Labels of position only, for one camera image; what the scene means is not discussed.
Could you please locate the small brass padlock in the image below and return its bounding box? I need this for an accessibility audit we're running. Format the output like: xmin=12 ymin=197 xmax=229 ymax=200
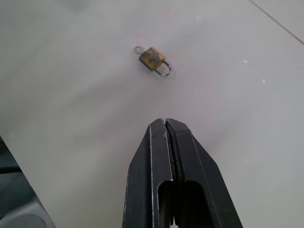
xmin=139 ymin=47 xmax=173 ymax=77

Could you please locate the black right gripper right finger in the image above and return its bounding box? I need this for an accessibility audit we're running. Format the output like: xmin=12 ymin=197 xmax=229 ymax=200
xmin=165 ymin=118 xmax=244 ymax=228

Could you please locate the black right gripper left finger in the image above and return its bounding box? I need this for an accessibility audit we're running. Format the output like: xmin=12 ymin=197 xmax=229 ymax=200
xmin=122 ymin=118 xmax=176 ymax=228

